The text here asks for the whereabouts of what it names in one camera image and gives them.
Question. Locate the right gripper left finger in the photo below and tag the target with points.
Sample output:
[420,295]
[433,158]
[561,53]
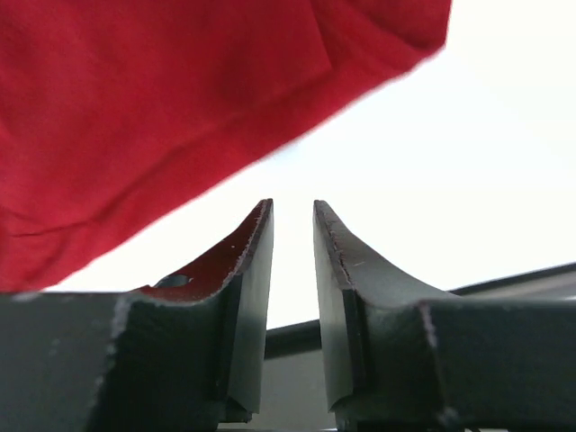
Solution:
[183,355]

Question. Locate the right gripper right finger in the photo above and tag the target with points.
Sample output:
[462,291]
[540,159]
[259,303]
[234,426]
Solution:
[402,355]

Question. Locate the red t shirt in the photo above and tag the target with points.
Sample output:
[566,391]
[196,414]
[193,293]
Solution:
[114,113]

